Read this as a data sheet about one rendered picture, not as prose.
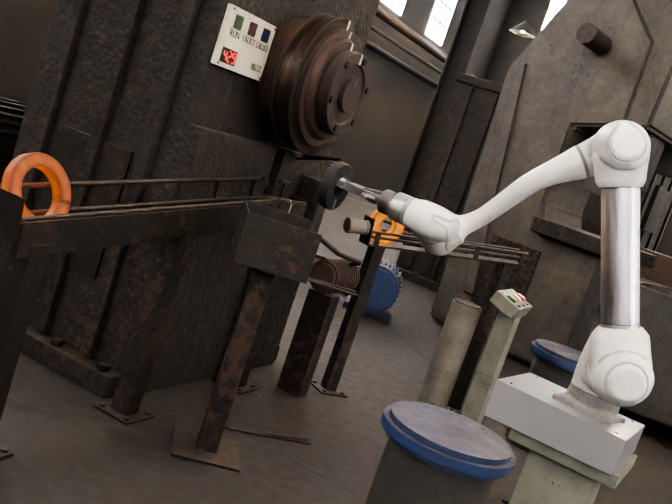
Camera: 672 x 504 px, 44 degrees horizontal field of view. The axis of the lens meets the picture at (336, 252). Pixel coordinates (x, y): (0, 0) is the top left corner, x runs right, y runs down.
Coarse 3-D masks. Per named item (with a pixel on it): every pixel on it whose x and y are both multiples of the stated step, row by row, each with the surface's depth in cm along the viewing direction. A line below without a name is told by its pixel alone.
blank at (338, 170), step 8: (328, 168) 258; (336, 168) 258; (344, 168) 260; (328, 176) 257; (336, 176) 258; (344, 176) 263; (352, 176) 268; (320, 184) 257; (328, 184) 256; (320, 192) 258; (328, 192) 258; (336, 192) 266; (344, 192) 267; (320, 200) 260; (328, 200) 260; (336, 200) 265; (328, 208) 262
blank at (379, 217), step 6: (372, 216) 324; (378, 216) 324; (384, 216) 325; (378, 222) 325; (396, 222) 328; (378, 228) 326; (390, 228) 331; (396, 228) 329; (402, 228) 331; (372, 234) 325; (384, 240) 328
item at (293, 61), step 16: (304, 32) 268; (320, 32) 267; (352, 32) 286; (304, 48) 264; (288, 64) 266; (304, 64) 266; (288, 80) 266; (288, 96) 265; (288, 112) 268; (288, 128) 272; (288, 144) 286; (304, 144) 284
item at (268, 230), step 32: (256, 224) 219; (288, 224) 246; (256, 256) 220; (288, 256) 221; (256, 288) 234; (256, 320) 236; (224, 384) 238; (224, 416) 240; (192, 448) 240; (224, 448) 247
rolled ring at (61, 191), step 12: (24, 156) 190; (36, 156) 193; (48, 156) 196; (12, 168) 188; (24, 168) 190; (48, 168) 196; (60, 168) 199; (12, 180) 187; (60, 180) 199; (12, 192) 187; (60, 192) 200; (24, 204) 189; (60, 204) 199; (24, 216) 189
